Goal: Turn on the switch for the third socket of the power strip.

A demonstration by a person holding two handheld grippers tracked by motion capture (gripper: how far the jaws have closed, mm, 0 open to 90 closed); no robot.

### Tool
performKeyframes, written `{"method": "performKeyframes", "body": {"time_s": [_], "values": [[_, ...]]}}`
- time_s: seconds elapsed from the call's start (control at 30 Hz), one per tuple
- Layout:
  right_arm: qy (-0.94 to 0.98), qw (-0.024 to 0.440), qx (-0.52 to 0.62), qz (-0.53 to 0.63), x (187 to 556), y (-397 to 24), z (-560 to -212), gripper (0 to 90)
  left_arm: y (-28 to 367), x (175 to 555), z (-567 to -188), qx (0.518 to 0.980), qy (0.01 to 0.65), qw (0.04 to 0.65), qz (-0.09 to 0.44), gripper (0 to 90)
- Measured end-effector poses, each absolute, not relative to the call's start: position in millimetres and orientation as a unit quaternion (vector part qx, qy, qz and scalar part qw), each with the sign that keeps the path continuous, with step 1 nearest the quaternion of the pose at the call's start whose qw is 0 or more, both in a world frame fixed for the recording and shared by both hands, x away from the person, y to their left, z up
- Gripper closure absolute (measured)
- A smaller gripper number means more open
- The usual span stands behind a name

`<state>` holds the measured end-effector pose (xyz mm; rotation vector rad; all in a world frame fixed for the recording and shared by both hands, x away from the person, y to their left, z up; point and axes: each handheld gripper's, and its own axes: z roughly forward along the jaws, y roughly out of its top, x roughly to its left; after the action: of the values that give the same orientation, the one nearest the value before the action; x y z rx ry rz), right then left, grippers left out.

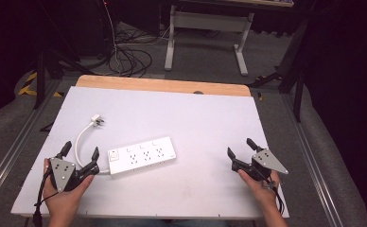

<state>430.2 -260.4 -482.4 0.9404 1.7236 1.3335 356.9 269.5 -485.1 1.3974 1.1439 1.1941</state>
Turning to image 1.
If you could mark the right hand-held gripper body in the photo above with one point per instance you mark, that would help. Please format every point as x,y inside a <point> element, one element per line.
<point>266,160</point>

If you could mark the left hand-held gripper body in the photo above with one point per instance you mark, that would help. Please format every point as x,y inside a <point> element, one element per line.
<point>61,171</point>

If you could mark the white plug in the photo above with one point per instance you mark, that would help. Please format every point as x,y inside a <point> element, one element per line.
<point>96,120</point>

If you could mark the white power strip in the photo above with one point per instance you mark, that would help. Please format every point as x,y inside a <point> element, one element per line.
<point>143,154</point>

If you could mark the person's left hand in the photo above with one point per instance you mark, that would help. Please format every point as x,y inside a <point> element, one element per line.
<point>61,201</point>

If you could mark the person's right hand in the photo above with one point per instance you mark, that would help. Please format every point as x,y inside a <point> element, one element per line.
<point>263,190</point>

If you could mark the white board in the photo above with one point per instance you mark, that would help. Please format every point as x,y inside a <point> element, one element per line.
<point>188,126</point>

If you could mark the black metal stand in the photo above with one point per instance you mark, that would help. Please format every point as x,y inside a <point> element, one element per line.
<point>40,72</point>
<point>298,94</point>

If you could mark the yellow black floor tape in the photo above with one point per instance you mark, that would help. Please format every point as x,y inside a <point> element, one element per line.
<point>30,85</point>

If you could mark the wooden table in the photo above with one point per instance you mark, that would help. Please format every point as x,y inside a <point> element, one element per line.
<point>159,84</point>

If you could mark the wooden desktop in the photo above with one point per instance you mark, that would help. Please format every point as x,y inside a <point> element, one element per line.
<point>266,2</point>

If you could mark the aluminium rail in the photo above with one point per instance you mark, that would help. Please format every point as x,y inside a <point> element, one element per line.
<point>314,157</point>
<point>17,142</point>

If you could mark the white metal desk frame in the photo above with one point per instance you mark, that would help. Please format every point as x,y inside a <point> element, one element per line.
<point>203,20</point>

